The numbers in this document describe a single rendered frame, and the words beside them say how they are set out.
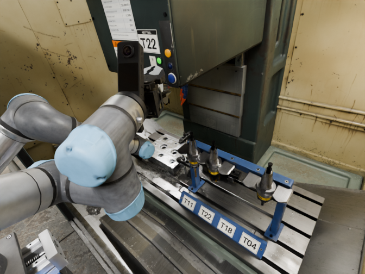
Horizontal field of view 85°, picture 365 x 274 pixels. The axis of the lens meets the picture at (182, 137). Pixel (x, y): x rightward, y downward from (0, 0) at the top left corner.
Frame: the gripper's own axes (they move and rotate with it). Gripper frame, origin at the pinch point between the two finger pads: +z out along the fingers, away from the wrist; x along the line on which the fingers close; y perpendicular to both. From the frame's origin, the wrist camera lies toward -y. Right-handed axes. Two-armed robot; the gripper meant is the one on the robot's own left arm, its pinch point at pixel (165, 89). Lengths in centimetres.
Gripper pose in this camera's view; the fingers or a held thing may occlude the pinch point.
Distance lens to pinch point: 110.3
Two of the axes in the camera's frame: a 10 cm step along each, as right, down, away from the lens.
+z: 6.5, -5.3, 5.5
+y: 1.3, 7.9, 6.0
